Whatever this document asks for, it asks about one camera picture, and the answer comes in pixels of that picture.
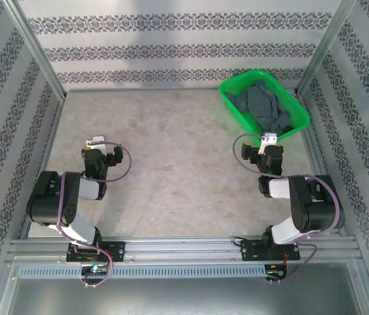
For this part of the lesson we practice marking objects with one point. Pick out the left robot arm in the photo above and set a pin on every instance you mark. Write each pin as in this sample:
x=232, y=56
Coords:
x=50, y=203

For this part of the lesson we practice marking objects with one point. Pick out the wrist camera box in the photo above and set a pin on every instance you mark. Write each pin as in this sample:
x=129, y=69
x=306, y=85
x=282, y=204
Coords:
x=267, y=139
x=95, y=141

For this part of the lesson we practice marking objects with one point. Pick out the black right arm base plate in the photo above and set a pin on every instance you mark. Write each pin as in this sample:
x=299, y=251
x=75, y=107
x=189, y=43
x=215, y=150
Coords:
x=253, y=251

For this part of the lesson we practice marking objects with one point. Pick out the small circuit board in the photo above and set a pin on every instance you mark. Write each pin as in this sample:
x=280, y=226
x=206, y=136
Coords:
x=276, y=270
x=95, y=269

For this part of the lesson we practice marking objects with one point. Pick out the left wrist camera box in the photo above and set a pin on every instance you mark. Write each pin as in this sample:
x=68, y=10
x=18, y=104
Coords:
x=95, y=141

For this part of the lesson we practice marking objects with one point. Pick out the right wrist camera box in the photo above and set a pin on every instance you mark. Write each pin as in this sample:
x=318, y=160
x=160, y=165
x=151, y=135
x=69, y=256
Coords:
x=267, y=139

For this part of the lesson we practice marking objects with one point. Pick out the aluminium frame post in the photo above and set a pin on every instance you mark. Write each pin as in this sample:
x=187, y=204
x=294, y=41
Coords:
x=323, y=49
x=38, y=49

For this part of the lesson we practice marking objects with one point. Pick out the green plastic basket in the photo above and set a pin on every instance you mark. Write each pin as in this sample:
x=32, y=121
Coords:
x=233, y=87

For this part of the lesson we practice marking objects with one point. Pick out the aluminium front rail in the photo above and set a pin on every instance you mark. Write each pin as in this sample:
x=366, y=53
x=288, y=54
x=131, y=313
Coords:
x=184, y=249

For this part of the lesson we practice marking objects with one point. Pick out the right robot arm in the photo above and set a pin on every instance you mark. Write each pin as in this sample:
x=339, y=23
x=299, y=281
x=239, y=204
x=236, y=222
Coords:
x=318, y=210

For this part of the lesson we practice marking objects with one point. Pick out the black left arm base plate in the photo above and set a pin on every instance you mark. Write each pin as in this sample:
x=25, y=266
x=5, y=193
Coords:
x=115, y=251

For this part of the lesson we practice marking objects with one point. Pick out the grey t-shirt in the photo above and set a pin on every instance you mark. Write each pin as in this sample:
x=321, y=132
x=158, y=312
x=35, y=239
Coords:
x=263, y=101

